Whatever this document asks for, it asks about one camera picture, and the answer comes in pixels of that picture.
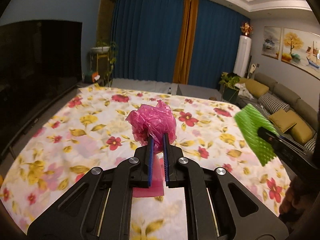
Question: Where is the pink plastic bag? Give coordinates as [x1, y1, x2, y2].
[126, 100, 177, 198]

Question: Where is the right hand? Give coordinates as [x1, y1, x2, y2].
[279, 176, 304, 215]

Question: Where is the patterned cushion near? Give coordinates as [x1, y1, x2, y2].
[304, 138, 316, 153]

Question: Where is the patterned cushion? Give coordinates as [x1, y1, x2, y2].
[304, 138, 316, 153]
[258, 93, 290, 114]

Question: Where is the yellow cushion front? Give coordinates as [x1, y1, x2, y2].
[268, 108, 297, 133]

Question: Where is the yellow cushion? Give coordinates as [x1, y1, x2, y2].
[287, 110, 312, 145]
[268, 108, 297, 133]
[239, 78, 269, 99]

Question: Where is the grey sectional sofa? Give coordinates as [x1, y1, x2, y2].
[237, 73, 318, 146]

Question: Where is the yellow cushion back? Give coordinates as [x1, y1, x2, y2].
[287, 110, 312, 145]

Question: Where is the yellow cushion far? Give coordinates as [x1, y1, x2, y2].
[239, 78, 269, 99]

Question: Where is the white cloth on sofa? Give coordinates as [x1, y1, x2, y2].
[235, 83, 254, 99]

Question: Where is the potted plant by sofa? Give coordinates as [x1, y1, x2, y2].
[219, 72, 240, 103]

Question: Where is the floral tablecloth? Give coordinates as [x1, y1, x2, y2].
[1, 85, 290, 233]

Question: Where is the white standing air conditioner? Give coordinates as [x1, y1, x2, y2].
[233, 35, 252, 77]

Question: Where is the tree and ship painting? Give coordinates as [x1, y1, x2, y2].
[281, 28, 319, 79]

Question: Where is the small landscape painting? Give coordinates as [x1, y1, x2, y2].
[261, 26, 281, 59]

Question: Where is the orange curtain strip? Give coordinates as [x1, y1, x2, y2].
[172, 0, 199, 85]

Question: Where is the red flower decoration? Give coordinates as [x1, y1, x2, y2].
[240, 22, 253, 37]

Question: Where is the plant on stand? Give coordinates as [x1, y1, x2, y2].
[89, 39, 118, 87]

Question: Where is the black television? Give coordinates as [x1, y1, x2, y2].
[1, 20, 82, 153]

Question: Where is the blue curtain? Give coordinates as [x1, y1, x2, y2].
[111, 0, 249, 88]

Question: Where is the wooden door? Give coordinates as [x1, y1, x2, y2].
[96, 0, 116, 46]

